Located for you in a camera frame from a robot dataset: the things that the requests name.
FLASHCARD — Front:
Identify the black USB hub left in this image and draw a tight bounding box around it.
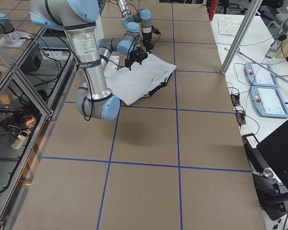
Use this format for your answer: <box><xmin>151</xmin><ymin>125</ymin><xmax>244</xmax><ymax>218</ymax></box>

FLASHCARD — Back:
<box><xmin>230</xmin><ymin>94</ymin><xmax>240</xmax><ymax>106</ymax></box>

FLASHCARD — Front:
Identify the far blue teach pendant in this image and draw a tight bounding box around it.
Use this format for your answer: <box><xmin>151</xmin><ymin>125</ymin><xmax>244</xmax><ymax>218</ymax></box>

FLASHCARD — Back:
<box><xmin>244</xmin><ymin>62</ymin><xmax>278</xmax><ymax>88</ymax></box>

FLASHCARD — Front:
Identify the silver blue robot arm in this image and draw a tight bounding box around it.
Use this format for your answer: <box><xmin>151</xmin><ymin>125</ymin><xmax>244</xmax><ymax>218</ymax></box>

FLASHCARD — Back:
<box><xmin>116</xmin><ymin>0</ymin><xmax>160</xmax><ymax>53</ymax></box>
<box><xmin>30</xmin><ymin>0</ymin><xmax>148</xmax><ymax>120</ymax></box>

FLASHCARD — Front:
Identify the silver reacher grabber stick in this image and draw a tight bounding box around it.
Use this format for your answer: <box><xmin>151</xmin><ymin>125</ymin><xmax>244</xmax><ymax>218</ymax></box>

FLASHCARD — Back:
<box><xmin>238</xmin><ymin>51</ymin><xmax>288</xmax><ymax>84</ymax></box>

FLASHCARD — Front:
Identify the black camera stand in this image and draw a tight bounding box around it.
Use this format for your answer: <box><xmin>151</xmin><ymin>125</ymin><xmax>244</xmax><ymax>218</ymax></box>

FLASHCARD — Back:
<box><xmin>252</xmin><ymin>172</ymin><xmax>288</xmax><ymax>220</ymax></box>

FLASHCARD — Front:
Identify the aluminium frame post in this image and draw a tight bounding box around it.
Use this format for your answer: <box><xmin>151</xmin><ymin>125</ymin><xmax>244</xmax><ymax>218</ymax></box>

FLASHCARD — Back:
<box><xmin>220</xmin><ymin>0</ymin><xmax>263</xmax><ymax>75</ymax></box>

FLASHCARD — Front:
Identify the red cylinder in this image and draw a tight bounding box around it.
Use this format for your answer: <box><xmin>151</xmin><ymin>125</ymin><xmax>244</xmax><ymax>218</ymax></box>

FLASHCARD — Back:
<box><xmin>208</xmin><ymin>0</ymin><xmax>219</xmax><ymax>21</ymax></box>

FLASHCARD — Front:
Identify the grey cartoon print t-shirt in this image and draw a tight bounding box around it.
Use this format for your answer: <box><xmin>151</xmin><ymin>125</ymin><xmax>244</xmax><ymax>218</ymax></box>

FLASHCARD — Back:
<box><xmin>106</xmin><ymin>54</ymin><xmax>177</xmax><ymax>105</ymax></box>

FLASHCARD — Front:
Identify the black usb hub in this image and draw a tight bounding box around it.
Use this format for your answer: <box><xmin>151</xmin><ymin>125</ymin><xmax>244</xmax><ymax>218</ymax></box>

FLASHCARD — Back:
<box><xmin>235</xmin><ymin>112</ymin><xmax>246</xmax><ymax>126</ymax></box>
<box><xmin>230</xmin><ymin>94</ymin><xmax>240</xmax><ymax>106</ymax></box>

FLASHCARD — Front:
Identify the black USB hub right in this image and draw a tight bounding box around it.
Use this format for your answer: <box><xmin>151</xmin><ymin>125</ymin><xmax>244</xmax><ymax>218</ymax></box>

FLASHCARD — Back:
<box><xmin>235</xmin><ymin>112</ymin><xmax>246</xmax><ymax>126</ymax></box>

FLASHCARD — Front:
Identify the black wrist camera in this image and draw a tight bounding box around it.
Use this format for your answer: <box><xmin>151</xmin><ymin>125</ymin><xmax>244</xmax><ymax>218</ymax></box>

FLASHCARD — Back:
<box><xmin>152</xmin><ymin>26</ymin><xmax>161</xmax><ymax>35</ymax></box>

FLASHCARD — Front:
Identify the clear plastic bag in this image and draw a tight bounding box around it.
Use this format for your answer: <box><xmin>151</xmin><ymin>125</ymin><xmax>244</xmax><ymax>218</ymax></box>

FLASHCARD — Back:
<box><xmin>218</xmin><ymin>19</ymin><xmax>241</xmax><ymax>36</ymax></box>

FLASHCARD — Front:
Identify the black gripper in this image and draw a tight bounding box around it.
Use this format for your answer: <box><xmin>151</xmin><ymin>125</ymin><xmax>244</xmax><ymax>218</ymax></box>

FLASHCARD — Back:
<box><xmin>143</xmin><ymin>39</ymin><xmax>154</xmax><ymax>54</ymax></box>
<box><xmin>124</xmin><ymin>47</ymin><xmax>148</xmax><ymax>71</ymax></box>

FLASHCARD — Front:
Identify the black laptop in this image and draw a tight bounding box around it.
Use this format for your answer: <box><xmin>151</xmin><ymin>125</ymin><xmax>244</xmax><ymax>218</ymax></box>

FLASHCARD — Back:
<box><xmin>257</xmin><ymin>120</ymin><xmax>288</xmax><ymax>189</ymax></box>

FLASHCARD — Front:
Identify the aluminium frame cabinet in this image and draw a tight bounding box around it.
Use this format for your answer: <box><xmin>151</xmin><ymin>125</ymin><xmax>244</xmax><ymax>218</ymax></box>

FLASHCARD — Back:
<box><xmin>0</xmin><ymin>29</ymin><xmax>76</xmax><ymax>229</ymax></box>

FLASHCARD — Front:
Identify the blue teach pendant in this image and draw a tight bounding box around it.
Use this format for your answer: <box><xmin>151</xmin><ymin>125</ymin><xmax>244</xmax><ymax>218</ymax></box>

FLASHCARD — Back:
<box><xmin>251</xmin><ymin>86</ymin><xmax>288</xmax><ymax>119</ymax></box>
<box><xmin>244</xmin><ymin>62</ymin><xmax>278</xmax><ymax>88</ymax></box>

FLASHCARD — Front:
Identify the near blue teach pendant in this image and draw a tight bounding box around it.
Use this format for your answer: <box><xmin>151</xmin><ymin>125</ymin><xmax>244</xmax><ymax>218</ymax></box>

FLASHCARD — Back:
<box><xmin>251</xmin><ymin>86</ymin><xmax>288</xmax><ymax>119</ymax></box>

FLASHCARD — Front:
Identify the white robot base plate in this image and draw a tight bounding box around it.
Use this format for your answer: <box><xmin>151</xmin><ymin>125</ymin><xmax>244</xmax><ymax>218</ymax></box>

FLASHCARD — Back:
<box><xmin>103</xmin><ymin>55</ymin><xmax>120</xmax><ymax>78</ymax></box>

